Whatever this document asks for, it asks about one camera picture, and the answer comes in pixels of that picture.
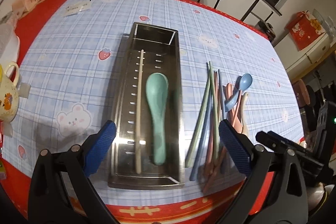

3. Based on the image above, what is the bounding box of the beige chopstick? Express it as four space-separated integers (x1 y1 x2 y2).
135 50 144 174

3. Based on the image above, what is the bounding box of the light green chopstick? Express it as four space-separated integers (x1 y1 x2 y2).
185 61 211 168

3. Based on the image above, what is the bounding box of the brown rice cooker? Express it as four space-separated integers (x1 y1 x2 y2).
255 20 276 42

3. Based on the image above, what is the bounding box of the beige spoon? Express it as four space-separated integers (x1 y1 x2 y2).
240 92 249 136

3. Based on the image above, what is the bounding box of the teal green spoon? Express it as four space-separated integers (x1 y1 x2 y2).
146 73 169 165

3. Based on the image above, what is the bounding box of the blue chopstick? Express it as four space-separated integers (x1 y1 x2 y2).
189 76 211 181
218 69 226 120

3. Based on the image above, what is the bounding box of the cream floral mug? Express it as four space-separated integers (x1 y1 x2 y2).
0 61 20 123

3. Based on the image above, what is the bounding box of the white paper card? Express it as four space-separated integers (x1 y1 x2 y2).
63 0 92 16

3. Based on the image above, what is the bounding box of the brown trash bin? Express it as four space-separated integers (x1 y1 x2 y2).
293 79 310 107

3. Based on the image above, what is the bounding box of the stainless steel utensil tray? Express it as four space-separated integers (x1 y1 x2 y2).
108 22 185 190

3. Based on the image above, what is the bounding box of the pink spoon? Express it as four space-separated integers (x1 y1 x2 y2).
225 83 243 133

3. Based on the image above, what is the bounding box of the red fridge cloth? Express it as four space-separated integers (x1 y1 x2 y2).
286 11 325 51

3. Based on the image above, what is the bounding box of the blue plaid tablecloth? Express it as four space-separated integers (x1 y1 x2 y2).
2 0 303 223

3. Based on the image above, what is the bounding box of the pink chopstick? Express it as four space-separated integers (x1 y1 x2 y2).
204 72 218 178
203 83 243 193

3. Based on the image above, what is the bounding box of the blue spoon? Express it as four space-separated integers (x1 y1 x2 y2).
224 73 253 112

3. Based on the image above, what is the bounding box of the tan chopstick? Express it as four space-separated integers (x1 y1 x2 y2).
209 62 219 164

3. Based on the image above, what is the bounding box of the white refrigerator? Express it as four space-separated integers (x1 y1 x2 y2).
274 33 335 82

